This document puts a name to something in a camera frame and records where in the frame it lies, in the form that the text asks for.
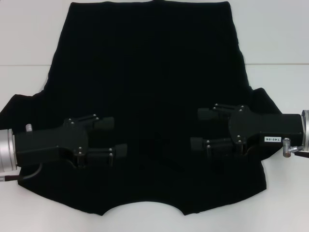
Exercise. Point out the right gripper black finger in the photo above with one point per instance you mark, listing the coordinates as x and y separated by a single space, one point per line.
205 113
198 144

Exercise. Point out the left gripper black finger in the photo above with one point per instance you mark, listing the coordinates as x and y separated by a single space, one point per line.
120 150
105 122

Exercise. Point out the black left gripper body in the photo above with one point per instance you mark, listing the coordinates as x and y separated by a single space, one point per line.
48 141

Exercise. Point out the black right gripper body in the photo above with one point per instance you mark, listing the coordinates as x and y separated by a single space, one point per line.
265 125

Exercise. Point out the black t-shirt with FREE print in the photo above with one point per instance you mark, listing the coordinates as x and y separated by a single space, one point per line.
154 60

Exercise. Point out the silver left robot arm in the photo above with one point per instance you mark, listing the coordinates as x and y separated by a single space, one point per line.
7 149

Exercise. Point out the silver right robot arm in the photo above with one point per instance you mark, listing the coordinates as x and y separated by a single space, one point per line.
306 130

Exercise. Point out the silver stub connector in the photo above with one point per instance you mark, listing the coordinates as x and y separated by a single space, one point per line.
29 127

